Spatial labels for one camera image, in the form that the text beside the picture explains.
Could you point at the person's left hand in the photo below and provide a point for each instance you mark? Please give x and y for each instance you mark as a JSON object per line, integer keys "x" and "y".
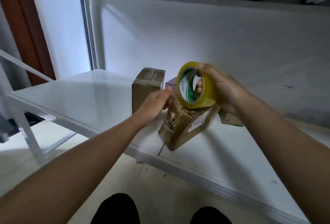
{"x": 153, "y": 105}

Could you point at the person's right hand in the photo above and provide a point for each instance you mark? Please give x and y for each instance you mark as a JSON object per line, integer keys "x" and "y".
{"x": 229, "y": 90}

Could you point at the long cardboard box white label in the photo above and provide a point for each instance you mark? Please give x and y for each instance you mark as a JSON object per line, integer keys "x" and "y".
{"x": 147, "y": 84}

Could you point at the yellow tape roll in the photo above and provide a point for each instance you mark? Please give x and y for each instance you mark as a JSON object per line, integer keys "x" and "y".
{"x": 209, "y": 97}

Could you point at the pink carton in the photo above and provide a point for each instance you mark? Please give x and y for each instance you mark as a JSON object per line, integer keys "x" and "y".
{"x": 171, "y": 83}

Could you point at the small cardboard box red label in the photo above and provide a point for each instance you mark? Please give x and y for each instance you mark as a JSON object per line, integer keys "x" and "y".
{"x": 230, "y": 119}

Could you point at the person's left forearm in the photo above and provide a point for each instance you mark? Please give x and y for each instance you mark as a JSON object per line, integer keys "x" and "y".
{"x": 67, "y": 175}

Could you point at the person's right forearm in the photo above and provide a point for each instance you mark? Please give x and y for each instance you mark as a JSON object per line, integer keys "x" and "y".
{"x": 288, "y": 154}

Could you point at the person's black trousers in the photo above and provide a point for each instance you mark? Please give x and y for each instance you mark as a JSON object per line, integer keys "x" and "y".
{"x": 116, "y": 210}

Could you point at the white metal shelf rack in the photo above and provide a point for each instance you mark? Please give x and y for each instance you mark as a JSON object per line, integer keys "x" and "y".
{"x": 67, "y": 97}

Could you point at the perforated white metal rack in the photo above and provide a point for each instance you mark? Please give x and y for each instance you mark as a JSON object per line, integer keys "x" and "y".
{"x": 15, "y": 128}

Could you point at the red-brown door frame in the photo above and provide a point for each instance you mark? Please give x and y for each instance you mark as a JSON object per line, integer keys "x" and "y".
{"x": 28, "y": 30}

